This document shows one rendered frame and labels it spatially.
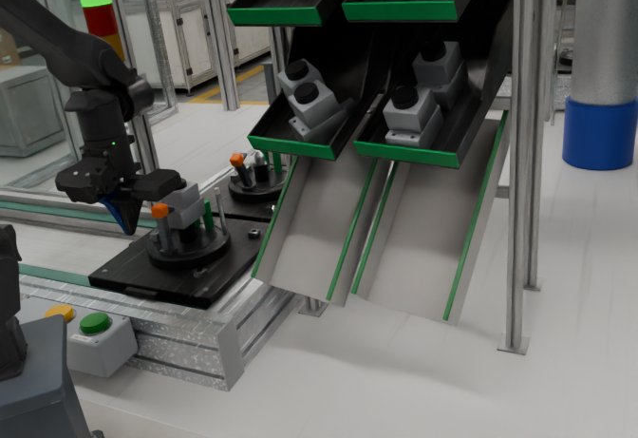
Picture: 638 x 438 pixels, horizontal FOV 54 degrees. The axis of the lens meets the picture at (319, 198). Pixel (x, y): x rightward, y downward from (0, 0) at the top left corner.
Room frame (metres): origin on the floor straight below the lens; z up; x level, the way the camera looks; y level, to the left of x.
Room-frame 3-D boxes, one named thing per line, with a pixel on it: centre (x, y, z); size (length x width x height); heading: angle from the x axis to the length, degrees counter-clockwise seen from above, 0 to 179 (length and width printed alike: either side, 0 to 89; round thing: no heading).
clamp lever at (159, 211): (0.89, 0.25, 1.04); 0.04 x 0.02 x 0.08; 153
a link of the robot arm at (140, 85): (0.87, 0.27, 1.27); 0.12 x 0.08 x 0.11; 163
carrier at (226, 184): (1.16, 0.11, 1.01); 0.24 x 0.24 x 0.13; 63
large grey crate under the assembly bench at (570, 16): (5.81, -2.44, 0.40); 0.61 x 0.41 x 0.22; 63
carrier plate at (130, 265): (0.93, 0.23, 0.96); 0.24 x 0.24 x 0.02; 63
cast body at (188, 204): (0.94, 0.22, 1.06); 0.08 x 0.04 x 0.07; 153
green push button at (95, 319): (0.75, 0.34, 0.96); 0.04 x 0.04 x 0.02
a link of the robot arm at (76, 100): (0.83, 0.28, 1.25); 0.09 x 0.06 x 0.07; 163
